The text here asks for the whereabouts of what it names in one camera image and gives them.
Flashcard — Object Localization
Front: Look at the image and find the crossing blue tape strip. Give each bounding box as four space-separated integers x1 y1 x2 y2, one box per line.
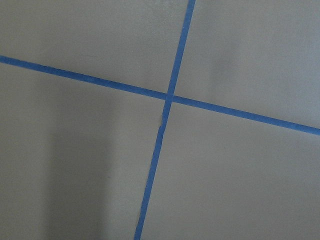
133 0 196 240

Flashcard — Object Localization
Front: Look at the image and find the long blue tape strip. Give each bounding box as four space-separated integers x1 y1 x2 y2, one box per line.
0 55 320 136

